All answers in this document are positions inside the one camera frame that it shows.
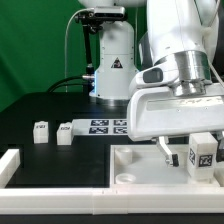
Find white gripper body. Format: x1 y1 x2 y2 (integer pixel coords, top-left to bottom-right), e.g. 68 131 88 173
127 66 224 141

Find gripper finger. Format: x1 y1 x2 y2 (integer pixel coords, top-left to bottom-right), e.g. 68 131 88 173
156 136 179 167
216 131 224 162

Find white square tabletop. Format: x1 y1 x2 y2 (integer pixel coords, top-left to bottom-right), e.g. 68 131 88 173
110 144 223 188

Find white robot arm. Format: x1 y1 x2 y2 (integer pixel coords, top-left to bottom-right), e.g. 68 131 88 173
79 0 224 166

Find white obstacle fence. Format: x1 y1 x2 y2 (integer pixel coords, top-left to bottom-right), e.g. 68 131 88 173
0 149 224 215

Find white marker base plate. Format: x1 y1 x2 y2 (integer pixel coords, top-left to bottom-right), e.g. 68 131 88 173
72 119 127 136

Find black cables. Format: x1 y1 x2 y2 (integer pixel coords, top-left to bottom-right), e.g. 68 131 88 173
45 75 93 94

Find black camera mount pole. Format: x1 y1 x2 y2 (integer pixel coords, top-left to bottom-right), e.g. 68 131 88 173
75 10 101 76

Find grey rear camera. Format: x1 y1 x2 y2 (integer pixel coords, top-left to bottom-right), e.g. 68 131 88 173
92 6 125 21

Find grey cable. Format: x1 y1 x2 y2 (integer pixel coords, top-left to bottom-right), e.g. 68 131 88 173
64 8 96 94

